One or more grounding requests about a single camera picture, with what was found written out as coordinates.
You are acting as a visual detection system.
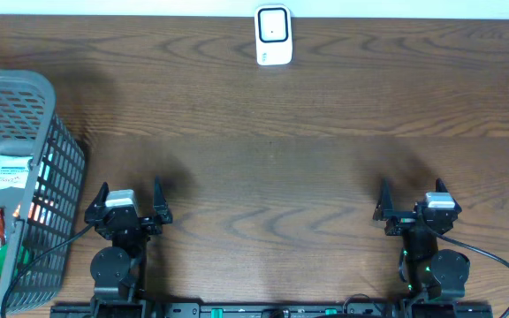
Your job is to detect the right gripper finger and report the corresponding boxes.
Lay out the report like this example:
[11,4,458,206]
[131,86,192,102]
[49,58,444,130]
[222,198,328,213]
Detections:
[373,178,394,221]
[436,178,462,213]

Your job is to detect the grey plastic basket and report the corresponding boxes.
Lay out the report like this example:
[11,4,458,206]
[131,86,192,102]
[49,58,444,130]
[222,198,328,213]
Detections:
[0,70,86,314]

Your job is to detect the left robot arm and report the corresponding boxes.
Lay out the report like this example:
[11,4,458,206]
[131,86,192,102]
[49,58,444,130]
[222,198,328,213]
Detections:
[84,178,173,317]

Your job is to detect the green lid jar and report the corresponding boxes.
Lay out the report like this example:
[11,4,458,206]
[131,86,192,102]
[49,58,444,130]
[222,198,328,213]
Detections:
[0,245,30,276]

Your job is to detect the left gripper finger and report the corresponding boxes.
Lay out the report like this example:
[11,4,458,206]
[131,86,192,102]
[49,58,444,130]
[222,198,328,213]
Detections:
[84,182,109,223]
[153,177,173,224]

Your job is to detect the small orange box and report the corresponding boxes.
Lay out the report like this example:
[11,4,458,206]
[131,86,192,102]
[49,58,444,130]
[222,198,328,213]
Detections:
[28,200,55,225]

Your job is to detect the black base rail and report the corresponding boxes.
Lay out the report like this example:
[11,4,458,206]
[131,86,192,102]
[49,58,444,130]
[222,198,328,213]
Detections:
[49,299,493,318]

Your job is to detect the white barcode scanner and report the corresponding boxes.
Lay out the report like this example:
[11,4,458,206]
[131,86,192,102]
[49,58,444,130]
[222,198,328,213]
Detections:
[254,4,293,66]

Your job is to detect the teal wet wipes pack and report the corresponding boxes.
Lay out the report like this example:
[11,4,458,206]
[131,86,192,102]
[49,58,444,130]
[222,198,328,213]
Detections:
[0,155,33,190]

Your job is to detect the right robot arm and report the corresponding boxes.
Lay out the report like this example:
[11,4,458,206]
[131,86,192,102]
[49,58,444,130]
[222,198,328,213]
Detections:
[373,179,470,317]

